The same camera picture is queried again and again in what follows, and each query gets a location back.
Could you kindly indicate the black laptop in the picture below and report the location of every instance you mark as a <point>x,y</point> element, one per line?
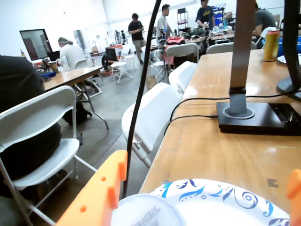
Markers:
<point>110,54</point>

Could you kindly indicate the standing person navy shirt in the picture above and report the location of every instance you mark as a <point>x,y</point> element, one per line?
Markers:
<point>204,14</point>

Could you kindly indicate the yellow drink can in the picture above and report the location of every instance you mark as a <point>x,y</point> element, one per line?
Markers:
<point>271,44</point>

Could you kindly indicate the large folded white chair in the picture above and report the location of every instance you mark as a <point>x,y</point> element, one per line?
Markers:
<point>152,113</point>

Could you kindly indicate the seated grey-haired person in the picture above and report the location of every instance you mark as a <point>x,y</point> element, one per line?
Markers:
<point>73,54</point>

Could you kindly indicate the standing person grey shirt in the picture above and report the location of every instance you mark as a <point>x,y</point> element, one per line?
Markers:
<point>162,23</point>

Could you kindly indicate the small dark sticker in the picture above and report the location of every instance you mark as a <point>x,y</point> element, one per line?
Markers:
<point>272,183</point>

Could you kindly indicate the black grey desk lamp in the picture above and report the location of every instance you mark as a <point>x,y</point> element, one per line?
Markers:
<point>242,58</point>

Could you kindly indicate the red bag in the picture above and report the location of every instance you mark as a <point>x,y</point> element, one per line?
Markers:
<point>175,40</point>

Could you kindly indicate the white ridged plastic lid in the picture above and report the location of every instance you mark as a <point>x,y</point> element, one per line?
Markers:
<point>145,212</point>

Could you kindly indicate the seated person black shirt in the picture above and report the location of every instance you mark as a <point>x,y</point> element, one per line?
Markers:
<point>18,82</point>

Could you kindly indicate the open white folding chair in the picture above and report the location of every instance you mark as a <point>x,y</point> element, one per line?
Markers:
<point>35,110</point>

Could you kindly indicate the person dark grey shirt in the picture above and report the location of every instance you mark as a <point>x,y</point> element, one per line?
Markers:
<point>263,18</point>

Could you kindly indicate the brown cardboard box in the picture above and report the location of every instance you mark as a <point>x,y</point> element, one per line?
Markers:
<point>151,83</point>

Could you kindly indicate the blue patterned paper plate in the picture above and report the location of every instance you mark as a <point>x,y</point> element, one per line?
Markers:
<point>211,212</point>

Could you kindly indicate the large black screen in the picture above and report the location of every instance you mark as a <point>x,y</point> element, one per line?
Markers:
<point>35,44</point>

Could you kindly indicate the black computer monitor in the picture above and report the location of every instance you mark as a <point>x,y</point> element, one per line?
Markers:
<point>291,35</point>

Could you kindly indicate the brown folding table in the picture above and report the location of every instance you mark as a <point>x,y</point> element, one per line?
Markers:
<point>70,76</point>

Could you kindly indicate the person black shirt khaki trousers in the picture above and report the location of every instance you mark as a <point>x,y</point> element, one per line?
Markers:
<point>136,30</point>

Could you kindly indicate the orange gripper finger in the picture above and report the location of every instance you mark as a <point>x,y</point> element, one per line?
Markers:
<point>295,200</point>
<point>94,193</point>

